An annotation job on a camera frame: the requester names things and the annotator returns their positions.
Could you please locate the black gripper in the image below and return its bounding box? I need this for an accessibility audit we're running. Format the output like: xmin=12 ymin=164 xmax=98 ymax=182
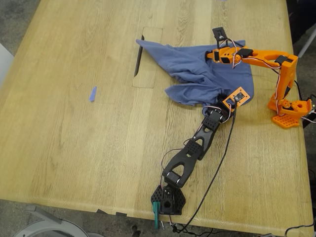
xmin=214 ymin=93 xmax=235 ymax=123

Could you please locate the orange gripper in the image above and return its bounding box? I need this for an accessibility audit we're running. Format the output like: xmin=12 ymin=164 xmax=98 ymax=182
xmin=205 ymin=46 xmax=244 ymax=64

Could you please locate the blue printed T-shirt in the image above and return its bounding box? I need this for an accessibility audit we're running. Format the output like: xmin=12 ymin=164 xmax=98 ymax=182
xmin=135 ymin=39 xmax=256 ymax=108

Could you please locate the white metal furniture leg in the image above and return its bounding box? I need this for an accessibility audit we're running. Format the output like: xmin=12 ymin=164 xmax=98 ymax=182
xmin=297 ymin=23 xmax=316 ymax=59

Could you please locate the dark bulky object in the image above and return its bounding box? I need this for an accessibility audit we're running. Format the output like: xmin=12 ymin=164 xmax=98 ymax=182
xmin=287 ymin=0 xmax=316 ymax=45

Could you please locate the small blue tape piece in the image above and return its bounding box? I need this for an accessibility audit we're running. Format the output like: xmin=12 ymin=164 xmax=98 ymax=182
xmin=88 ymin=85 xmax=98 ymax=103

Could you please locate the teal table clamp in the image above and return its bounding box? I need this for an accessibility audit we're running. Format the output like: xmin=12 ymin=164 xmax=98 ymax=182
xmin=152 ymin=201 xmax=161 ymax=230

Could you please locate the white chair backrest panel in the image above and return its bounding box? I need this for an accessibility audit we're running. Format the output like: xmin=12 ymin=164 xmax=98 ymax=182
xmin=0 ymin=42 xmax=15 ymax=87

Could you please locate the white round base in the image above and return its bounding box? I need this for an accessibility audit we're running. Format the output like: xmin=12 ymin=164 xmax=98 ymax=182
xmin=13 ymin=204 xmax=106 ymax=237

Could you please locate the white red servo cable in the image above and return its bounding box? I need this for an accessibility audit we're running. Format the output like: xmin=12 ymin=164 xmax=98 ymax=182
xmin=159 ymin=101 xmax=237 ymax=190
xmin=220 ymin=37 xmax=246 ymax=70

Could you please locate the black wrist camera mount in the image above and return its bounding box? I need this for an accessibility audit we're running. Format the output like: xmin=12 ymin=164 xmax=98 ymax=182
xmin=211 ymin=26 xmax=227 ymax=49

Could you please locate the thin black floor cable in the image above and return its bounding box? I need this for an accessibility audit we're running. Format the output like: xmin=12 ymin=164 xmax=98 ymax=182
xmin=284 ymin=217 xmax=316 ymax=236

